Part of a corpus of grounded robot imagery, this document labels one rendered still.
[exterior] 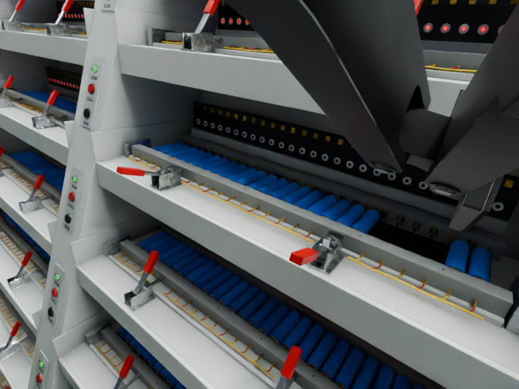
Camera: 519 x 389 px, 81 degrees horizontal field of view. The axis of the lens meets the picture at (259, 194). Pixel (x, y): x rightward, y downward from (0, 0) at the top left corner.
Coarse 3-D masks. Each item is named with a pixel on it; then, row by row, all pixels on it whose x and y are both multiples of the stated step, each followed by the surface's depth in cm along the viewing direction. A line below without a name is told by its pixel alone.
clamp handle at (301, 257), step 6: (324, 240) 31; (330, 240) 30; (318, 246) 30; (324, 246) 31; (330, 246) 31; (294, 252) 26; (300, 252) 26; (306, 252) 26; (312, 252) 27; (318, 252) 28; (324, 252) 30; (294, 258) 25; (300, 258) 25; (306, 258) 25; (312, 258) 27; (300, 264) 25
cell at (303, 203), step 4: (312, 192) 44; (316, 192) 43; (320, 192) 44; (308, 196) 42; (312, 196) 42; (316, 196) 43; (320, 196) 43; (300, 200) 41; (304, 200) 41; (308, 200) 41; (312, 200) 42; (316, 200) 42; (296, 204) 40; (300, 204) 40; (304, 204) 40; (308, 204) 41; (312, 204) 41; (304, 208) 40
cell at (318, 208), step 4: (328, 196) 43; (332, 196) 43; (320, 200) 42; (324, 200) 41; (328, 200) 42; (332, 200) 42; (336, 200) 43; (316, 204) 40; (320, 204) 40; (324, 204) 41; (328, 204) 41; (332, 204) 42; (308, 208) 39; (312, 208) 39; (316, 208) 39; (320, 208) 39; (324, 208) 40; (328, 208) 41; (316, 212) 38; (320, 212) 39
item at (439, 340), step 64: (128, 128) 55; (192, 128) 63; (128, 192) 48; (192, 192) 45; (384, 192) 43; (256, 256) 35; (384, 320) 27; (448, 320) 26; (512, 320) 25; (448, 384) 25; (512, 384) 22
